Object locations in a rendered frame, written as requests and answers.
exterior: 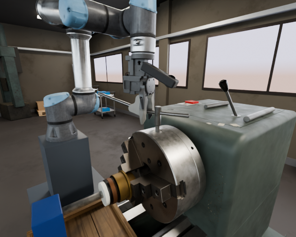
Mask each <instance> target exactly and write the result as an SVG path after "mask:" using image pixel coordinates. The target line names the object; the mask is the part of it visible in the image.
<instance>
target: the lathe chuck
mask: <svg viewBox="0 0 296 237"><path fill-rule="evenodd" d="M155 128H156V127H153V128H149V129H144V130H140V131H136V132H134V133H132V136H133V138H134V141H135V143H136V146H137V148H138V151H139V153H140V156H141V158H142V161H143V162H144V163H146V165H145V166H143V167H141V168H140V169H137V170H134V171H132V172H131V173H133V175H134V176H135V178H136V179H137V178H139V177H141V176H144V175H146V174H148V173H152V174H154V175H156V176H158V177H160V178H162V179H164V180H166V181H168V182H170V183H172V184H174V185H179V184H180V181H182V182H183V186H184V194H183V197H178V198H176V197H174V196H173V197H171V198H169V199H168V200H166V201H164V202H160V201H159V200H158V199H156V198H155V197H153V196H151V197H150V198H148V199H146V198H144V200H143V203H142V206H143V208H144V209H145V210H146V211H147V213H148V214H149V215H150V216H152V217H153V218H154V219H155V220H157V221H159V222H161V223H170V222H172V221H173V220H175V219H176V218H178V217H179V216H180V215H182V214H183V213H184V212H186V211H187V210H189V209H190V208H191V207H193V205H194V204H195V203H196V201H197V198H198V195H199V177H198V172H197V169H196V165H195V162H194V160H193V158H192V155H191V154H190V152H189V150H188V148H187V147H186V145H185V144H184V143H183V141H182V140H181V139H180V138H179V137H178V136H177V135H176V134H175V133H174V132H172V131H171V130H169V129H167V128H164V127H159V130H161V131H162V133H154V132H152V131H153V130H155Z"/></svg>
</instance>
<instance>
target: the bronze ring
mask: <svg viewBox="0 0 296 237"><path fill-rule="evenodd" d="M134 179H136V178H135V176H134V175H133V173H131V172H128V173H125V172H124V171H123V170H120V171H118V173H116V174H113V175H111V176H110V178H106V179H105V180H103V182H105V184H106V185H107V188H108V190H109V195H110V204H109V205H113V204H115V203H116V202H119V203H120V202H122V201H124V200H126V199H127V200H129V199H131V198H132V187H131V183H130V181H132V180H134Z"/></svg>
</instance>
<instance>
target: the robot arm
mask: <svg viewBox="0 0 296 237"><path fill-rule="evenodd" d="M129 4H130V6H129V7H127V8H125V9H123V10H119V9H116V8H113V7H110V6H107V5H104V4H101V3H98V2H95V1H92V0H37V2H36V11H37V13H38V15H39V17H40V18H41V19H42V20H43V21H44V22H46V23H47V24H49V25H51V26H54V27H57V28H61V29H66V34H67V35H68V36H69V38H70V43H71V52H72V62H73V72H74V82H75V88H74V89H73V90H72V95H70V94H69V93H68V92H62V93H55V94H50V95H47V96H45V97H44V99H43V100H44V107H45V112H46V118H47V132H46V140H47V141H48V142H64V141H68V140H71V139H74V138H75V137H77V136H78V131H77V129H76V127H75V125H74V123H73V120H72V116H77V115H83V114H90V113H93V112H96V111H97V110H98V108H99V104H100V100H99V96H98V95H97V93H95V90H94V89H93V88H92V82H91V67H90V52H89V40H90V39H91V37H92V34H93V33H94V32H97V33H102V34H107V35H109V36H111V37H112V38H114V39H124V38H126V37H130V41H131V53H132V54H131V55H126V56H125V60H126V61H128V72H126V73H128V74H126V73H125V76H123V86H124V93H129V94H132V95H135V94H139V95H137V96H136V98H135V103H133V104H131V105H129V107H128V110H129V111H130V112H132V113H134V114H137V115H139V116H140V124H141V125H143V123H144V122H145V120H146V114H147V110H154V103H155V95H156V91H155V79H156V80H158V81H160V82H162V83H163V84H165V86H166V87H169V88H175V87H176V86H177V85H178V83H179V80H177V79H176V78H175V77H174V76H173V75H169V74H167V73H166V72H164V71H162V70H161V69H159V68H157V67H155V66H154V65H152V64H151V63H148V61H149V60H154V59H155V55H154V53H156V14H157V11H156V0H130V2H129Z"/></svg>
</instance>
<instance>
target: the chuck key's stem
mask: <svg viewBox="0 0 296 237"><path fill-rule="evenodd" d="M160 112H161V106H155V117H154V125H155V126H156V128H155V132H158V133H159V127H160V125H161V115H160Z"/></svg>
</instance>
